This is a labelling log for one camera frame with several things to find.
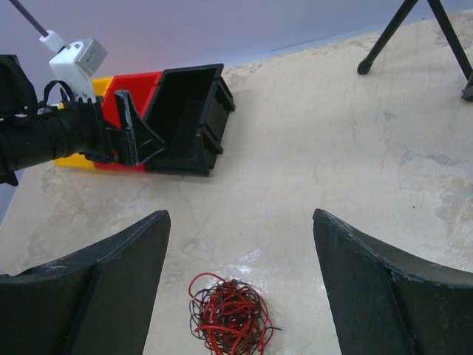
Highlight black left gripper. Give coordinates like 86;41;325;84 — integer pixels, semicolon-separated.
66;90;166;165

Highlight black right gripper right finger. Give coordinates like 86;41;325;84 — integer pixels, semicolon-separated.
313;209;472;354

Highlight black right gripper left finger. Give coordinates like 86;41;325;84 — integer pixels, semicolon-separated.
1;211;171;354

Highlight red and black wires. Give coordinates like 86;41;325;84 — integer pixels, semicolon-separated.
188;272;282;355

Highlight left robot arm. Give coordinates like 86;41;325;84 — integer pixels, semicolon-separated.
1;55;166;186

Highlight black plastic bin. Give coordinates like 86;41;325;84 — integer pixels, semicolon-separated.
145;64;235;176

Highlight red plastic bin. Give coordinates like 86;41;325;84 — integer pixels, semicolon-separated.
94;72;162;171

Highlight yellow plastic bin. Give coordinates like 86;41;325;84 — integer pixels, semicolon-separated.
53;76;114;170

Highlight black music stand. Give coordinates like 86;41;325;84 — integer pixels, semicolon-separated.
357;0;473;102

